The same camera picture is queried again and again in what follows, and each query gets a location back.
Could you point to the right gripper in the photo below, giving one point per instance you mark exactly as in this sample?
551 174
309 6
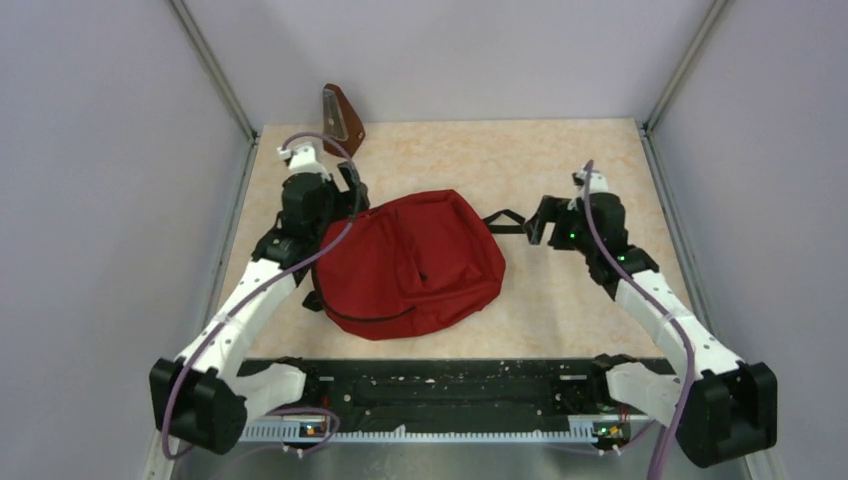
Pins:
547 213

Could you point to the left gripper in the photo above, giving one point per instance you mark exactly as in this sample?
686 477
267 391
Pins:
357 193

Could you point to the red backpack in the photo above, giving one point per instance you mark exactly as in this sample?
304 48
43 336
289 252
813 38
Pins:
412 266

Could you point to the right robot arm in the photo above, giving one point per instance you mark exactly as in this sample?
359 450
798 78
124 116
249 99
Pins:
717 406

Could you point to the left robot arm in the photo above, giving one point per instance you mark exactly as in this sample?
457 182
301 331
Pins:
199 398

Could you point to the brown wooden metronome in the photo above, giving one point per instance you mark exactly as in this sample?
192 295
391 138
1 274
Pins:
341 122

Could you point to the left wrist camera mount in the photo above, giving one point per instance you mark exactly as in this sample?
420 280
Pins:
303 158

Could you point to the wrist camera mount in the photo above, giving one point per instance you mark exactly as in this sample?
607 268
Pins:
303 158
588 183

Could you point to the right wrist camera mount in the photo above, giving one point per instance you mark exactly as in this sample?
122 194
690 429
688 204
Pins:
588 183

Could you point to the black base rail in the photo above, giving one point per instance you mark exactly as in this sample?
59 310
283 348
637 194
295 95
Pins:
465 399

